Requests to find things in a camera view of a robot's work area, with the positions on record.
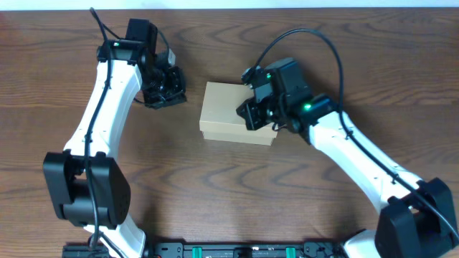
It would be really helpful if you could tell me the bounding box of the cardboard box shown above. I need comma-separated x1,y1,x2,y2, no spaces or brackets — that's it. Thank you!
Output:
199,82,278,145

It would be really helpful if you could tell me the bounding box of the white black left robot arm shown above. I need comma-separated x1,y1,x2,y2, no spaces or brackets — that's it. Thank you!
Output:
43,19,186,257

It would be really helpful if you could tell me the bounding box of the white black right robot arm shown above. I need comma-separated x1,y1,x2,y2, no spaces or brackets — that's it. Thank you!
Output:
236,58,458,257

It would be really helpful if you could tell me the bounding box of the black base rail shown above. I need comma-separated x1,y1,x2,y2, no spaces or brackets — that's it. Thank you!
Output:
62,242,347,258

